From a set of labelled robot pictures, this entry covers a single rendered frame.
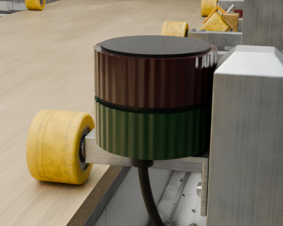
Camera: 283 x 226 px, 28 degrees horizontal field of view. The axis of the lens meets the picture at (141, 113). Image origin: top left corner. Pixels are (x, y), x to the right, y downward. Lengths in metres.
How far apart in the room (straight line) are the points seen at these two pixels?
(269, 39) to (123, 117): 0.27
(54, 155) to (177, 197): 0.69
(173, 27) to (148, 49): 1.05
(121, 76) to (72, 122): 0.35
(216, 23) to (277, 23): 1.04
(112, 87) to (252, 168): 0.07
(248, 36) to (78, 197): 0.25
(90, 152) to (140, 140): 0.35
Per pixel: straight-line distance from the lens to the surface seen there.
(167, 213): 1.19
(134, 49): 0.26
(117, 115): 0.26
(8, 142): 0.78
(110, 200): 0.83
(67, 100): 0.96
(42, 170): 0.61
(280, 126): 0.26
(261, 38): 0.50
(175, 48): 0.26
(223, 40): 1.31
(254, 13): 0.50
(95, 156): 0.61
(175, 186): 1.31
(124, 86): 0.25
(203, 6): 2.04
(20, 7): 3.11
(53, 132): 0.60
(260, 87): 0.26
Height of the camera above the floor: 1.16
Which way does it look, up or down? 17 degrees down
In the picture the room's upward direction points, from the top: 1 degrees clockwise
